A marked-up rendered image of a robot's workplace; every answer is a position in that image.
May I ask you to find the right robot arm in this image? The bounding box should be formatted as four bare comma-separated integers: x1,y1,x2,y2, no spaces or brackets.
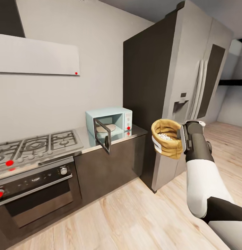
177,121,242,250

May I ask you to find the popcorn bag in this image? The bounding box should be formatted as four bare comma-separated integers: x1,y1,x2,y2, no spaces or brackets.
151,119,183,159

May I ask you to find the microwave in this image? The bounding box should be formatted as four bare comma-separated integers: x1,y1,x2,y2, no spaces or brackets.
85,107,132,155

